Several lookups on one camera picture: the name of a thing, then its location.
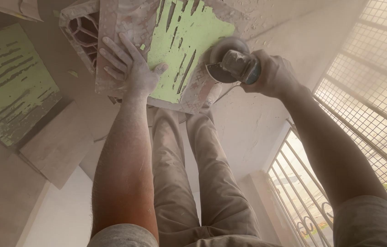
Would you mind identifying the person's left hand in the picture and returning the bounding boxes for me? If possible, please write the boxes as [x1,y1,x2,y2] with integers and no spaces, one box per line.
[98,32,169,101]

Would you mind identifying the person's right hand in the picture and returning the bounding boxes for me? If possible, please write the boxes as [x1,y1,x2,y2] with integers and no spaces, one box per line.
[240,49,304,101]

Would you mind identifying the dusty angle grinder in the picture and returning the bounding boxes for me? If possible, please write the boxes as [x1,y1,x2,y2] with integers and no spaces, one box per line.
[204,36,262,86]

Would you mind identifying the dusty tile with green adhesive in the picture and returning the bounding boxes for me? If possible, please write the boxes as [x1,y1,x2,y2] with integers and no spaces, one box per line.
[95,0,249,115]

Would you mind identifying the dusty white shoe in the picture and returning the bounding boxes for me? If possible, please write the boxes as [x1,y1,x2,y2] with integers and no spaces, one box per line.
[203,82,223,109]

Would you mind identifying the person's beige trousers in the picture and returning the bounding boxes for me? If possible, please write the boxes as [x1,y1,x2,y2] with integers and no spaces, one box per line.
[146,106,263,242]

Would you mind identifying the metal barred scroll gate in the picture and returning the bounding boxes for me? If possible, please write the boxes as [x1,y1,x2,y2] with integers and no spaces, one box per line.
[266,118,339,247]

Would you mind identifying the person's grey shirt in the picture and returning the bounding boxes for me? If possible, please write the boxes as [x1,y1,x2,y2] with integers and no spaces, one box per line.
[87,195,387,247]

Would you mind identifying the dusty plastic lattice stool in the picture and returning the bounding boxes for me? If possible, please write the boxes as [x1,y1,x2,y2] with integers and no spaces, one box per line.
[59,0,101,76]

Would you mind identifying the plain beige tile piece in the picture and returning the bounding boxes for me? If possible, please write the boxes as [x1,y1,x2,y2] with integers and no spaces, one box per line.
[19,101,95,190]

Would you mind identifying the green ridged adhesive tile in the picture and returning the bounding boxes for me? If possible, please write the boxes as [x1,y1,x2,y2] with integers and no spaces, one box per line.
[0,23,62,148]

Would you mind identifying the dusty tile offcut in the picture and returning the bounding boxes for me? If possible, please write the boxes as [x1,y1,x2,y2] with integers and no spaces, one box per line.
[0,0,44,22]

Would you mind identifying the metal wire mesh gate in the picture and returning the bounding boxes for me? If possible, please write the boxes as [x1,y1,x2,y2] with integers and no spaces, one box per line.
[311,0,387,228]

